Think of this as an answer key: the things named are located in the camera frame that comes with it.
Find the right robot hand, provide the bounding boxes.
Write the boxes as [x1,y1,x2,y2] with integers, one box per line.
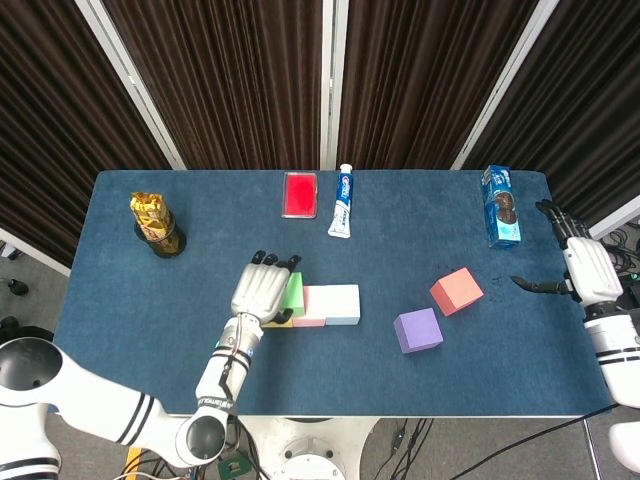
[510,198,625,305]

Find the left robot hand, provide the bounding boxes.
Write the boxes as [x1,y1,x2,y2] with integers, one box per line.
[229,249,304,324]

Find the green cube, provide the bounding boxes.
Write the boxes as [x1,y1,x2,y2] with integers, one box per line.
[278,272,306,317]

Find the light blue cube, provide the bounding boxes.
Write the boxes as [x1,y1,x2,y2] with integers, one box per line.
[324,284,361,327]

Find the red-orange cube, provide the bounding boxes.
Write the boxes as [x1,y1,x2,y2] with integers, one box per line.
[428,266,485,318]

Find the purple cube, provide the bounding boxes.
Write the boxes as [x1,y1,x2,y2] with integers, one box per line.
[392,307,445,355]

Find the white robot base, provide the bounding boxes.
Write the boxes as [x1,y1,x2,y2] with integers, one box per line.
[234,417,381,480]

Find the pink cube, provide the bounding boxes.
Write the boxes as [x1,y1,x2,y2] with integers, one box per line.
[292,285,329,329]

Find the black mesh pen holder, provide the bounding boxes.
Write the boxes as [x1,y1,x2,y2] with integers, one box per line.
[133,209,188,260]

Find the red flat plastic case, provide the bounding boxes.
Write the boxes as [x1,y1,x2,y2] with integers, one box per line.
[281,171,321,220]

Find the blue cookie box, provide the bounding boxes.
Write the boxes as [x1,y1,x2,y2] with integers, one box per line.
[480,164,523,250]

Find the blue table cloth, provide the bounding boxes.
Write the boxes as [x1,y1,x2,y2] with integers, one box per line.
[38,169,615,416]

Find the white blue toothpaste tube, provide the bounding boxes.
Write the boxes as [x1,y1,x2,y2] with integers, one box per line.
[327,163,355,239]

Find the gold snack bag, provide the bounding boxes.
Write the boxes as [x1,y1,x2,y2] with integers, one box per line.
[129,191,181,254]

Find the dark brown pleated curtain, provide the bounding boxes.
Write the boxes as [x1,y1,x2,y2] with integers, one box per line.
[337,0,541,171]
[102,0,325,171]
[462,0,640,241]
[0,0,174,266]

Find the green electronics box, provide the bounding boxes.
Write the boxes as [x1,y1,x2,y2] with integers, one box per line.
[217,452,251,479]

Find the black floor cable tangle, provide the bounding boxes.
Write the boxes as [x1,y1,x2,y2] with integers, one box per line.
[602,232,640,281]
[372,417,436,480]
[119,424,271,480]

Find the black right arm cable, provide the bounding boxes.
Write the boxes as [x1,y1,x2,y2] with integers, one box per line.
[449,402,619,480]

